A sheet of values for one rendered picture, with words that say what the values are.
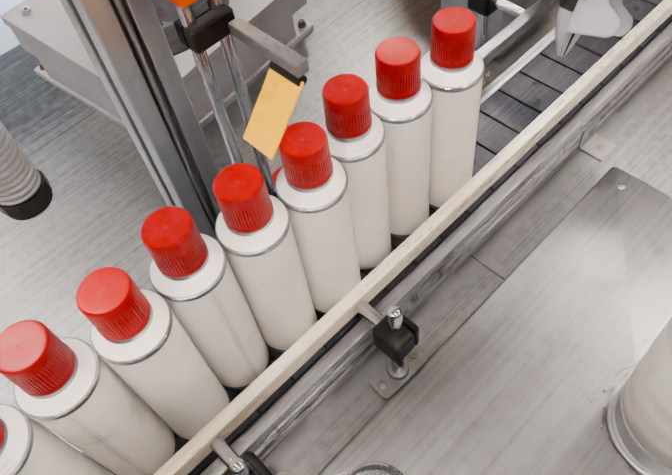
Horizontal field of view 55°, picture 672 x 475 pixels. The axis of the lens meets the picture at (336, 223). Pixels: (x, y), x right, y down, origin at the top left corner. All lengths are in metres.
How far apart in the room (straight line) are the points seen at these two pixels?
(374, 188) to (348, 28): 0.45
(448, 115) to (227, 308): 0.23
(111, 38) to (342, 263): 0.23
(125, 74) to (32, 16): 0.45
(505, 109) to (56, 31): 0.54
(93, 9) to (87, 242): 0.36
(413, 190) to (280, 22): 0.38
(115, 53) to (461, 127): 0.27
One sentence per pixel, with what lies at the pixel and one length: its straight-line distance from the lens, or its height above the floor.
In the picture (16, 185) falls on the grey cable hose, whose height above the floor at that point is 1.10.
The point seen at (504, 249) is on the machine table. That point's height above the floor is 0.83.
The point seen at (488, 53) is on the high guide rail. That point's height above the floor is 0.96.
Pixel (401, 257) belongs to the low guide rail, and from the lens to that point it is 0.56.
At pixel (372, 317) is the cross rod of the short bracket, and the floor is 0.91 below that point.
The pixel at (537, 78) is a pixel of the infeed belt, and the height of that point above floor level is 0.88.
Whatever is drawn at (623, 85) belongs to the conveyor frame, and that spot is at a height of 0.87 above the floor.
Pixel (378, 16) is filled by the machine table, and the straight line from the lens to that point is 0.93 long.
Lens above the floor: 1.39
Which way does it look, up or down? 54 degrees down
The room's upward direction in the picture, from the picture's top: 10 degrees counter-clockwise
